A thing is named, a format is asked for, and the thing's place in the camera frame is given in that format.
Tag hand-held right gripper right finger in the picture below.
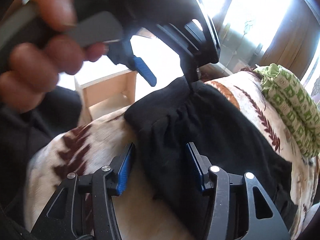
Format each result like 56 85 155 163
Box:
185 141 291 240

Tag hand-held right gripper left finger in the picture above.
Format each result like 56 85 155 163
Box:
32 142 136 240

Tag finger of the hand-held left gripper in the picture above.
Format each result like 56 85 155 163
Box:
107 37 158 87
180 55 202 92

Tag black pants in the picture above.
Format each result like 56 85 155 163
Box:
124 76 299 240

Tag person's left hand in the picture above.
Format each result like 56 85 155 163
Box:
0 0 106 113

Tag light wooden shelf unit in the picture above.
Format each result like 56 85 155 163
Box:
74 69 138 128

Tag cream leaf print fleece blanket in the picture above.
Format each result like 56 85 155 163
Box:
25 67 320 240

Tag green patterned folded quilt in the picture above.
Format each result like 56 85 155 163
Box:
252 63 320 158

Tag person's dark clothing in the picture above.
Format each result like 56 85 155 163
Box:
0 86 84 240

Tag brown wooden window frame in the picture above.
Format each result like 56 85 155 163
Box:
260 0 318 80

